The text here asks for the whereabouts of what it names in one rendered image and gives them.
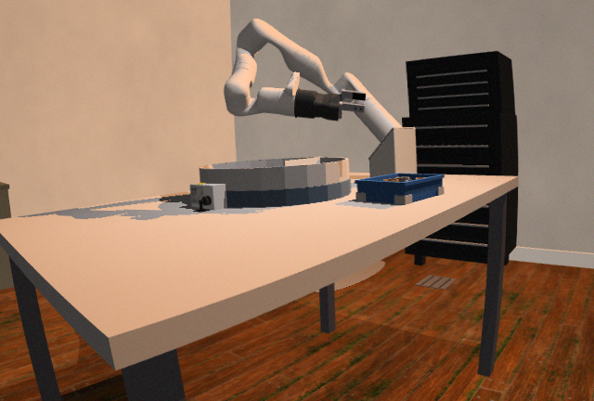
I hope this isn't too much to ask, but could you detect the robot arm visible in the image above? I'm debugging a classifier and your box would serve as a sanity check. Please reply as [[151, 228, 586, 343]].
[[224, 19, 402, 142]]

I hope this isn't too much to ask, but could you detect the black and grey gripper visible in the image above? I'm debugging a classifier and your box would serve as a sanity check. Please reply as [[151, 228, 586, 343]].
[[277, 72, 366, 121]]

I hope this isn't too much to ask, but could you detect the blue crate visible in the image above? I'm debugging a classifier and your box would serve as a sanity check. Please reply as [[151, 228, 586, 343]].
[[355, 173, 445, 205]]

